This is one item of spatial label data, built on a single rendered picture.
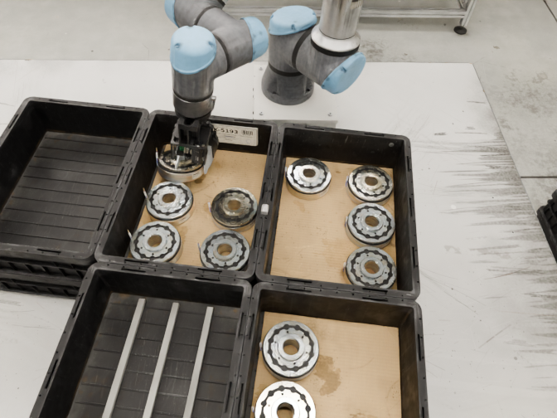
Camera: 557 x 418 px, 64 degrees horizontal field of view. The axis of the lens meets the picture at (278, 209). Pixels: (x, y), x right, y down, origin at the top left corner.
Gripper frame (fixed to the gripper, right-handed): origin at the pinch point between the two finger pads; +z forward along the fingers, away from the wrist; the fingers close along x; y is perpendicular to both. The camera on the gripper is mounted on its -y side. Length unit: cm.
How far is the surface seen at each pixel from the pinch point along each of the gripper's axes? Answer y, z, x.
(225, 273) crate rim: 30.3, -8.3, 11.7
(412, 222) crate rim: 15, -13, 46
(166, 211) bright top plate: 14.3, 0.5, -3.3
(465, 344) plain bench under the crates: 30, 8, 66
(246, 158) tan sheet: -5.4, 2.0, 11.5
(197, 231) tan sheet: 16.5, 2.8, 3.9
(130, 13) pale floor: -184, 98, -79
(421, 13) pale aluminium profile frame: -191, 63, 97
